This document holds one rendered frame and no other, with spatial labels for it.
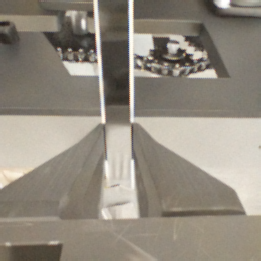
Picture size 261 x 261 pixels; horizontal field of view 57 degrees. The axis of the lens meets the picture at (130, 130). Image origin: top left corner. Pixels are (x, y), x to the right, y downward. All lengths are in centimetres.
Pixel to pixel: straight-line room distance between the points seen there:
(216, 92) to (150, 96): 7
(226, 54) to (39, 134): 26
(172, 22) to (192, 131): 23
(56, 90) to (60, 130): 4
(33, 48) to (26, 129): 14
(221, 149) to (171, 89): 9
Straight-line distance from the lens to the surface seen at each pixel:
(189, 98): 26
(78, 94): 25
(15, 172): 216
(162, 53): 45
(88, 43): 49
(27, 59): 34
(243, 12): 49
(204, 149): 28
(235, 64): 35
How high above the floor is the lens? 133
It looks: 41 degrees down
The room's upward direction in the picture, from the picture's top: 178 degrees clockwise
